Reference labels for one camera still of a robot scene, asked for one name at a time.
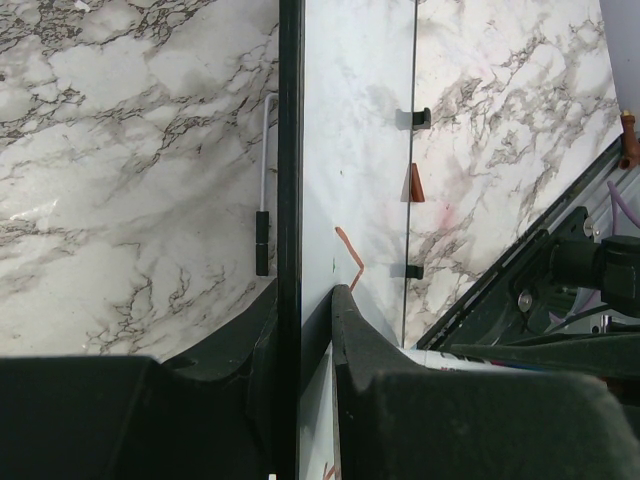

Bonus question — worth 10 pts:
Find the black mounting rail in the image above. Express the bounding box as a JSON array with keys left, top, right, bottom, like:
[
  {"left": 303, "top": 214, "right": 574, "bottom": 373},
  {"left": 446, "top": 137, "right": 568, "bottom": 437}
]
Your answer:
[{"left": 416, "top": 127, "right": 639, "bottom": 359}]

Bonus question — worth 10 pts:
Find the white marker pen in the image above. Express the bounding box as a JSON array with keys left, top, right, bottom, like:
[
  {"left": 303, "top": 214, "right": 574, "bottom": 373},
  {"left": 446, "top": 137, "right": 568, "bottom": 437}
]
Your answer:
[{"left": 401, "top": 349, "right": 487, "bottom": 371}]

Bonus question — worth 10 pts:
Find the black framed whiteboard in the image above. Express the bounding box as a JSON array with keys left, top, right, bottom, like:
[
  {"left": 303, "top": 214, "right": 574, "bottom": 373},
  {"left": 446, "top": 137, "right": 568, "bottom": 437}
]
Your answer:
[{"left": 276, "top": 1, "right": 418, "bottom": 479}]

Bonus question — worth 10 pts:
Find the brown pipe valve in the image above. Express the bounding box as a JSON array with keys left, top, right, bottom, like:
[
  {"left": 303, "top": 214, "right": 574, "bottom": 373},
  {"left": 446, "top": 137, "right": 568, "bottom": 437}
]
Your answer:
[{"left": 619, "top": 110, "right": 640, "bottom": 170}]

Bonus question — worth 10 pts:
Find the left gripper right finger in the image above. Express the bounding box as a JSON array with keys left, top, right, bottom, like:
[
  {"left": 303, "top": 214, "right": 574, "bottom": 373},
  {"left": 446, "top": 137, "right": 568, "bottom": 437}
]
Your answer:
[{"left": 331, "top": 285, "right": 639, "bottom": 479}]

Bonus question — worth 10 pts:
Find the brown marker cap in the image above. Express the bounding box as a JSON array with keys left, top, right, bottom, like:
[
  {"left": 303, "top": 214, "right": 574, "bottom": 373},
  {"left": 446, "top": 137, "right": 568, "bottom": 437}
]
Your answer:
[{"left": 401, "top": 162, "right": 425, "bottom": 203}]

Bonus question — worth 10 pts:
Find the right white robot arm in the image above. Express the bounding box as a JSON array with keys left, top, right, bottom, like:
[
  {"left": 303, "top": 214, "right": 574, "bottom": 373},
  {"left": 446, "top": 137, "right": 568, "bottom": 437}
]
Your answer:
[{"left": 511, "top": 207, "right": 639, "bottom": 332}]

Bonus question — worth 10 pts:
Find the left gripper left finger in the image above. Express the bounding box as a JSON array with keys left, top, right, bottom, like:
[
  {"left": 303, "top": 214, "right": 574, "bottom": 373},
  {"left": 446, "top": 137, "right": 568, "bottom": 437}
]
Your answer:
[{"left": 1, "top": 284, "right": 277, "bottom": 479}]

